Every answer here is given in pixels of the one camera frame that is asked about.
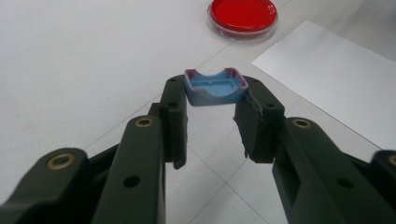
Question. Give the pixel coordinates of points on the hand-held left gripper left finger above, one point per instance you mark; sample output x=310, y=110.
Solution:
x=140, y=174

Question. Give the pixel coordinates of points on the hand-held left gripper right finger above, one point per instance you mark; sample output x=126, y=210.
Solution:
x=311, y=180

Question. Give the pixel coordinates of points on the white paper sheet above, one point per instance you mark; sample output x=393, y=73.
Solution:
x=330, y=77

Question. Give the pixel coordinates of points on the blue stamp cap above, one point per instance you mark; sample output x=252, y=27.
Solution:
x=214, y=90

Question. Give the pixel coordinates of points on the red round ink dish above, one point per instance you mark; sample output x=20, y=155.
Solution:
x=243, y=14

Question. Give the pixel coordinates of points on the white board mat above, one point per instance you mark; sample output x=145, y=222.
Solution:
x=77, y=68

